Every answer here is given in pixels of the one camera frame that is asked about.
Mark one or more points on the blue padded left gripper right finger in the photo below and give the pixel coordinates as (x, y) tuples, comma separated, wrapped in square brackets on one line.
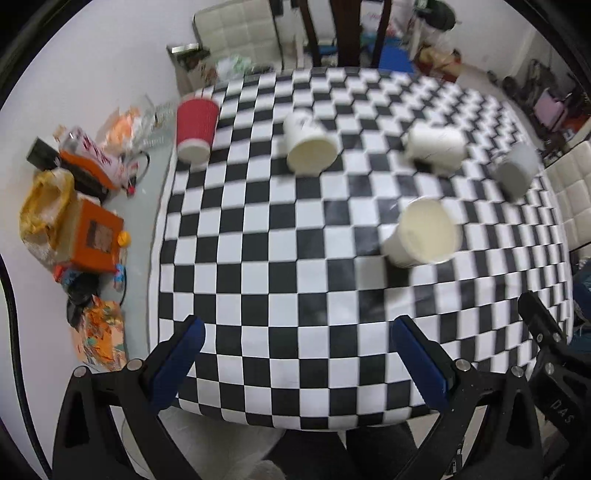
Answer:
[(426, 361)]

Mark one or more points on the white paper cup lying sideways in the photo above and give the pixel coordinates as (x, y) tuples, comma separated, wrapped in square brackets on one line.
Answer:
[(443, 147)]

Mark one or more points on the orange snack bag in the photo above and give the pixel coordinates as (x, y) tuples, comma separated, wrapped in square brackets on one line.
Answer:
[(117, 133)]

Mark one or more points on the black thermos bottle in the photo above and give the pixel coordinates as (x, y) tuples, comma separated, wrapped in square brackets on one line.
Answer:
[(44, 157)]

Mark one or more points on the colourful orange packet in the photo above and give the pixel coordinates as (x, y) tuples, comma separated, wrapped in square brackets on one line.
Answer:
[(98, 339)]

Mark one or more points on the blue weight bench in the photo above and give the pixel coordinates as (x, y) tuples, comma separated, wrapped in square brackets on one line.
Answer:
[(395, 59)]

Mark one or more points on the white paper cup bamboo print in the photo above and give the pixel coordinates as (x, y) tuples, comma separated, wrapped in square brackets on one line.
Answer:
[(310, 150)]

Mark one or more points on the white leather chair right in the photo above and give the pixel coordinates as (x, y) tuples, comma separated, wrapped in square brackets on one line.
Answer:
[(570, 180)]

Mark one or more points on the red white snack packet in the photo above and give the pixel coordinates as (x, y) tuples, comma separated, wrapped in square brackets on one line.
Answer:
[(78, 149)]

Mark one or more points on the orange box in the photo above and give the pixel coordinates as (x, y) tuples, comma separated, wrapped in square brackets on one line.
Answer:
[(89, 238)]

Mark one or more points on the pink suitcase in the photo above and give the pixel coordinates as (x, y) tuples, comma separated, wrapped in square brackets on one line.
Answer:
[(550, 112)]

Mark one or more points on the decorated trash bin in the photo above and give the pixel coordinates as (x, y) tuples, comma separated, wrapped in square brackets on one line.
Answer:
[(193, 66)]

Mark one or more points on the red paper cup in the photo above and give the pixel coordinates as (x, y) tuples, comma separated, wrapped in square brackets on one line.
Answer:
[(196, 120)]

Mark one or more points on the grey ribbed mug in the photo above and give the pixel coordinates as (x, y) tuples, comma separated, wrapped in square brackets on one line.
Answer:
[(515, 170)]

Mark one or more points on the clear glass ashtray tray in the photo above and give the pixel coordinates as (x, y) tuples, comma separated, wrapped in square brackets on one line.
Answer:
[(158, 126)]

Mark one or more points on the cardboard box on floor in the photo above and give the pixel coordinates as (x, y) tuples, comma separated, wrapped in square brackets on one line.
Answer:
[(436, 63)]

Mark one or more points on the white paper cup with print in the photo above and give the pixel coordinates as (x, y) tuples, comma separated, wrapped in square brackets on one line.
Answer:
[(426, 233)]

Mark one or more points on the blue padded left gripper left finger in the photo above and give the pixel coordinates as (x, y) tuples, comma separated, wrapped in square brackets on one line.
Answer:
[(169, 363)]

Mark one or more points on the black white checkered tablecloth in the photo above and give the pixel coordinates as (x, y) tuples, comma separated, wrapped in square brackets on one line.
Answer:
[(287, 272)]

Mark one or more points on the white padded leather chair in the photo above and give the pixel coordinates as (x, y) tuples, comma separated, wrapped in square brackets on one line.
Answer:
[(243, 28)]

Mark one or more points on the yellow plastic bag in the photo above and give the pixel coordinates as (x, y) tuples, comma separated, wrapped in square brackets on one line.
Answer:
[(44, 211)]

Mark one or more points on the dark wooden chair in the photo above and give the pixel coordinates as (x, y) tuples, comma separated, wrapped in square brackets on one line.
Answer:
[(346, 16)]

